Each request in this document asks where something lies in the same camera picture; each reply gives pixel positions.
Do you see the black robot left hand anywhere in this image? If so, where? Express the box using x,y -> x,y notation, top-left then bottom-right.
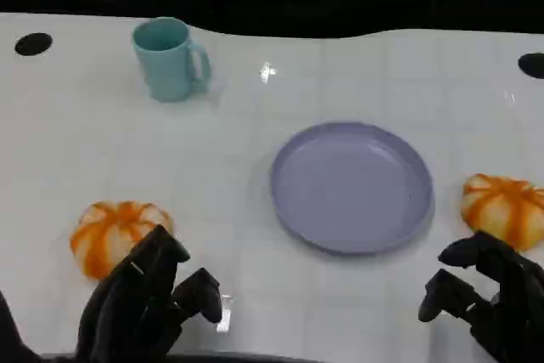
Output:
76,225 -> 224,359

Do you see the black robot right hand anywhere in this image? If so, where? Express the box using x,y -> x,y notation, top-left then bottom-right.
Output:
418,230 -> 544,363

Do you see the lilac plate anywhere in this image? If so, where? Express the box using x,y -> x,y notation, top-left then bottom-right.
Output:
269,121 -> 434,256

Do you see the pale green mug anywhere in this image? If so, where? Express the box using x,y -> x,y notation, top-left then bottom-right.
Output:
131,17 -> 212,104

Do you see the orange white toy bread roll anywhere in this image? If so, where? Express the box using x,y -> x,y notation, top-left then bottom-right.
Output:
69,200 -> 176,281
462,173 -> 544,252

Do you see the black table cable hole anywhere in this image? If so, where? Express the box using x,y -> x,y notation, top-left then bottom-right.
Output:
518,52 -> 544,80
14,32 -> 54,57

